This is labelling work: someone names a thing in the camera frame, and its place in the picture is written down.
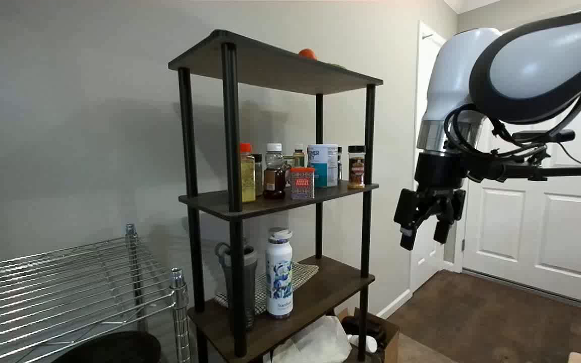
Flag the white panelled door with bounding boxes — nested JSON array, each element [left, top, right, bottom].
[[460, 72, 581, 311], [407, 21, 465, 293]]

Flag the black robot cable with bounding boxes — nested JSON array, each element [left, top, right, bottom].
[[442, 84, 581, 163]]

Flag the chrome wire rack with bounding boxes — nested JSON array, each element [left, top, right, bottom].
[[0, 223, 191, 363]]

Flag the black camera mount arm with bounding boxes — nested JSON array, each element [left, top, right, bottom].
[[484, 130, 581, 192]]

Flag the orange-lid jar yellow contents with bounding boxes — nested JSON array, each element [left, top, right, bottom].
[[237, 142, 257, 204]]

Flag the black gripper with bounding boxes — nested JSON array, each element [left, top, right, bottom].
[[391, 151, 472, 253]]

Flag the black-lid brown spice jar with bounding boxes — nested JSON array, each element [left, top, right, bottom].
[[347, 143, 367, 192]]

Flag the white floral water bottle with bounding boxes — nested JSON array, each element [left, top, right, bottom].
[[265, 227, 297, 321]]

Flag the brown cardboard box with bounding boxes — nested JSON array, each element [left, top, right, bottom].
[[340, 313, 457, 363]]

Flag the white canister blue label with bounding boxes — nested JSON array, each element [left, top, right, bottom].
[[306, 143, 339, 190]]

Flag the dark grey tumbler bottle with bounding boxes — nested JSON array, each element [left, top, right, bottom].
[[214, 241, 260, 331]]

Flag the black round bowl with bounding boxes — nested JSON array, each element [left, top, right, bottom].
[[52, 330, 166, 363]]

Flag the dark wood black-post shelf unit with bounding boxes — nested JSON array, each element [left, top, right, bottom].
[[168, 29, 386, 363]]

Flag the white-cap dark sauce bottle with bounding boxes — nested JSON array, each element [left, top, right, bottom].
[[263, 142, 289, 201]]

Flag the jar with orange label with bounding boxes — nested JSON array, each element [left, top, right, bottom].
[[289, 165, 317, 202]]

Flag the white plastic bag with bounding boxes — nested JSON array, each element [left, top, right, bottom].
[[263, 313, 355, 363]]

